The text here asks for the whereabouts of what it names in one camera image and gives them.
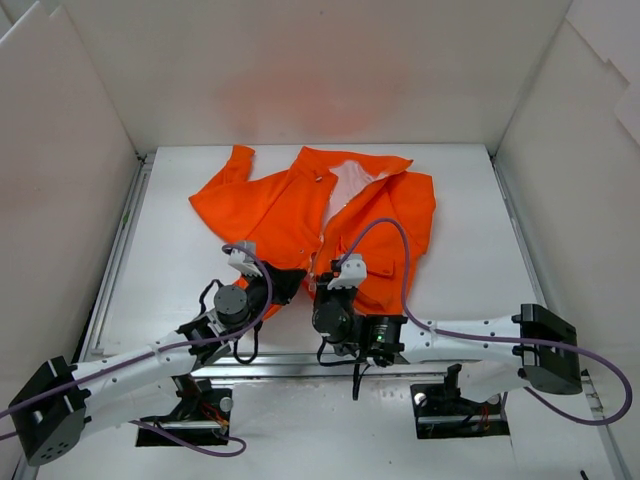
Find orange jacket with pink lining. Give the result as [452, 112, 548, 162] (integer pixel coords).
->
[189, 146, 436, 314]

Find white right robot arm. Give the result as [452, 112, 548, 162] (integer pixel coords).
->
[312, 272, 582, 412]

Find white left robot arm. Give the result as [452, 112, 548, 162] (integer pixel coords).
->
[8, 265, 305, 466]

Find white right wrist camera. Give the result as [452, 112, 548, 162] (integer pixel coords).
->
[327, 253, 367, 290]

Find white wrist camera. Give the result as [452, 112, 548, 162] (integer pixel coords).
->
[223, 240, 262, 278]
[327, 253, 367, 290]

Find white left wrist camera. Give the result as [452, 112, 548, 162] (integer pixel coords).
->
[223, 240, 262, 278]

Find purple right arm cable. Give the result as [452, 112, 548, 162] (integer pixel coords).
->
[334, 218, 631, 426]

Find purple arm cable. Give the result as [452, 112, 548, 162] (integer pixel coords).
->
[334, 218, 631, 426]
[0, 243, 274, 457]

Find aluminium table frame rail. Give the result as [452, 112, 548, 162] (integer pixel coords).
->
[74, 152, 616, 426]

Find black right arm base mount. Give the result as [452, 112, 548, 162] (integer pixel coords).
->
[410, 364, 510, 440]

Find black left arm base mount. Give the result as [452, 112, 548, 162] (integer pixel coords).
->
[141, 376, 233, 447]

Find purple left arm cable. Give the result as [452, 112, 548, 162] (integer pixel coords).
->
[0, 243, 274, 457]

